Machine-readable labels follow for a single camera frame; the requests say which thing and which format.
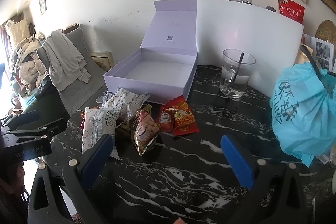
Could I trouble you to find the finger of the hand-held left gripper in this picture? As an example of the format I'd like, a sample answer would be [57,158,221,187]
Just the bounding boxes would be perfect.
[6,118,67,140]
[0,110,40,132]

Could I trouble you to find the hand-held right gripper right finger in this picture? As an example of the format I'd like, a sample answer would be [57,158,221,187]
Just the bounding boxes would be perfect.
[220,135,315,224]

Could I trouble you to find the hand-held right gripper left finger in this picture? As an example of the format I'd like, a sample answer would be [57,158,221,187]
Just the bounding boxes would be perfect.
[28,134,124,224]

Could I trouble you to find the white printed bread packet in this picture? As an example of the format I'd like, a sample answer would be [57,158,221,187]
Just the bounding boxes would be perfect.
[101,88,150,122]
[82,107,121,159]

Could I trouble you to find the brown gold snack packet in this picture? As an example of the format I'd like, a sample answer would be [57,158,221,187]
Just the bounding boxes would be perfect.
[123,105,161,156]

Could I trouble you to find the clear plastic propeller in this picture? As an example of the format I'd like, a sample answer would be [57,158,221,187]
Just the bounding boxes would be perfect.
[96,91,116,106]

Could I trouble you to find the red ketchup packet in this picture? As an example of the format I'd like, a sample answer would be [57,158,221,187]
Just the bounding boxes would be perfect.
[156,106,179,134]

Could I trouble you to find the white gift box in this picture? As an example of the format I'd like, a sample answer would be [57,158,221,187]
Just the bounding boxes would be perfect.
[103,0,198,104]

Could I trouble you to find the grey leaf-pattern chair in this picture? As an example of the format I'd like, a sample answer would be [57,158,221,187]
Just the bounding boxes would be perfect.
[37,27,111,117]

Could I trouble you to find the pile of clothes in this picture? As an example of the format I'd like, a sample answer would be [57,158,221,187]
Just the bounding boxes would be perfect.
[5,18,50,98]

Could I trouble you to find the grey hoodie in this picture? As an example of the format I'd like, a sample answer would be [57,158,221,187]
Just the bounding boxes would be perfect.
[41,30,91,92]

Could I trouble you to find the blue plastic bag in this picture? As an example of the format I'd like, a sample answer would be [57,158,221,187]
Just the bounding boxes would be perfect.
[271,61,336,167]

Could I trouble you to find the beige radiator cover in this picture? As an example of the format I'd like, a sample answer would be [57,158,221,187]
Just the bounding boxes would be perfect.
[90,51,114,72]

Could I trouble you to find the clear glass mug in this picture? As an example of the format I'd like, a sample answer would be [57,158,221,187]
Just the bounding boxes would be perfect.
[219,49,257,99]

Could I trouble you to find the dark stirring stick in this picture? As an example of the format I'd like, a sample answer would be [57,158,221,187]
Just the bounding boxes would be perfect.
[232,53,244,84]

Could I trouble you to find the white foam board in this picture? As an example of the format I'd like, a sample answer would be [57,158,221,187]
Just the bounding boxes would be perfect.
[196,0,304,101]

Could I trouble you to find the printed photo sheet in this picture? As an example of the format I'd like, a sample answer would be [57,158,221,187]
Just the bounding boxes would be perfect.
[302,34,336,72]

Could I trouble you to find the woven round tray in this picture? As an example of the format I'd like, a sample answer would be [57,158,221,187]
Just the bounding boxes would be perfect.
[315,20,336,43]

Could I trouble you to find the red snack bag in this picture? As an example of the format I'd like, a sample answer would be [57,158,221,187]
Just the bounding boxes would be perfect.
[278,0,306,24]

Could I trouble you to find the black bag strap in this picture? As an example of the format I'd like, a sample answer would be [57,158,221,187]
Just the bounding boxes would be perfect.
[299,44,328,75]

